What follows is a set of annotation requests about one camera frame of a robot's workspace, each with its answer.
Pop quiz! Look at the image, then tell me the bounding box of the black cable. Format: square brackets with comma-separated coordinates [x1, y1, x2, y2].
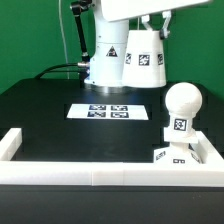
[34, 61, 91, 80]

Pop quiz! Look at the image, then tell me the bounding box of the white lamp base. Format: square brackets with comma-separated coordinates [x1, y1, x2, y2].
[153, 128, 203, 165]

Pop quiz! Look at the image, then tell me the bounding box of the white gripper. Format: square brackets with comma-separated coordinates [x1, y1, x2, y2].
[101, 0, 213, 40]

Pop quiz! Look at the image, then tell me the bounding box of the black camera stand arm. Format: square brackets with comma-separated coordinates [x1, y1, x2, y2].
[70, 0, 92, 62]

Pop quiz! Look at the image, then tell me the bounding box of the white U-shaped fence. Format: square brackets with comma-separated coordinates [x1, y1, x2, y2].
[0, 128, 224, 187]

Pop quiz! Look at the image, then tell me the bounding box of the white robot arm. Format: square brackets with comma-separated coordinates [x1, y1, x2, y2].
[85, 0, 211, 92]

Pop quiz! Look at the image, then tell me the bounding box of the white hanging cable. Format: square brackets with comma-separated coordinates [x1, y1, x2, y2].
[58, 0, 71, 80]

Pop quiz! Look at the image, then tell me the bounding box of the white marker sheet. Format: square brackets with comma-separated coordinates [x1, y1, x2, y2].
[67, 104, 148, 120]

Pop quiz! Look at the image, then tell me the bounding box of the white lamp shade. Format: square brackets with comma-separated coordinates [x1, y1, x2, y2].
[122, 30, 166, 88]

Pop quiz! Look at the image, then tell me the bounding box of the white lamp bulb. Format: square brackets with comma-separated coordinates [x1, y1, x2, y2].
[164, 82, 202, 143]

